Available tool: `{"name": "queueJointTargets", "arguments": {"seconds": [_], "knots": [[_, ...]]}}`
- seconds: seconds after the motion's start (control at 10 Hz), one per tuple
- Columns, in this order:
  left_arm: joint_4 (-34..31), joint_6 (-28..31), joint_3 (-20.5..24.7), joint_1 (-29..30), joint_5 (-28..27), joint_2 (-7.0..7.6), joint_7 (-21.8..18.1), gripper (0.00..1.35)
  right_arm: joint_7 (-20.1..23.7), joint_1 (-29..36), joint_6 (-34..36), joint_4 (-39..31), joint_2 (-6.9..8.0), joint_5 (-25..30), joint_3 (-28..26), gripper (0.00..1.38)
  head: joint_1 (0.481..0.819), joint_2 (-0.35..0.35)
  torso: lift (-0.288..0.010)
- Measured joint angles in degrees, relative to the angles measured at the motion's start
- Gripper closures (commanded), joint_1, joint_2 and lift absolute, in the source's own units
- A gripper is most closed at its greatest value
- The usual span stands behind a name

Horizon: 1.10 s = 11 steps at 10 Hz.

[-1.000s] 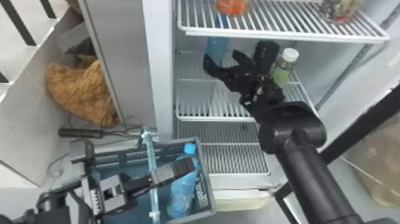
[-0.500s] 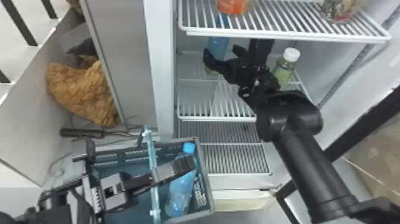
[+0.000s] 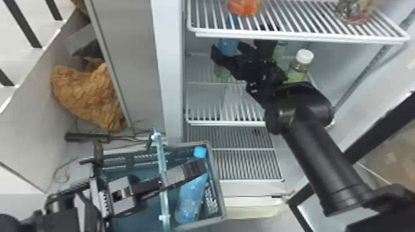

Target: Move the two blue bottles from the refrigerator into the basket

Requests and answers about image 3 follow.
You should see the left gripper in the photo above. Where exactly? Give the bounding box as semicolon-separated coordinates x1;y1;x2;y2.
97;158;209;218

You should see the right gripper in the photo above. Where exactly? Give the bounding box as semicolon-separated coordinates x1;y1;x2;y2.
210;40;288;88

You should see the blue basket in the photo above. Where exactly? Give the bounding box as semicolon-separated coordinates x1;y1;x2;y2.
96;127;228;232

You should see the blue bottle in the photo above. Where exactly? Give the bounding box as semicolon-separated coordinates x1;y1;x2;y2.
174;146;210;225
214;38;240;81

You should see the orange bottle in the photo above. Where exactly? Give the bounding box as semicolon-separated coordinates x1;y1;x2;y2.
226;0;261;17

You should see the green bottle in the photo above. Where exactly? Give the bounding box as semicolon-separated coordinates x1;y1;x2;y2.
272;41;290;66
286;48;315;84

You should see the white fridge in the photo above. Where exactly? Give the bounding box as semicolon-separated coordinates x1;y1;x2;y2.
85;0;415;222

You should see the beige towel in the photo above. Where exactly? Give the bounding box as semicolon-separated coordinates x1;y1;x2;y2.
51;57;128;132

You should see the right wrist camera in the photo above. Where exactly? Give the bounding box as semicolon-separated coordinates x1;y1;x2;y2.
254;39;279;62

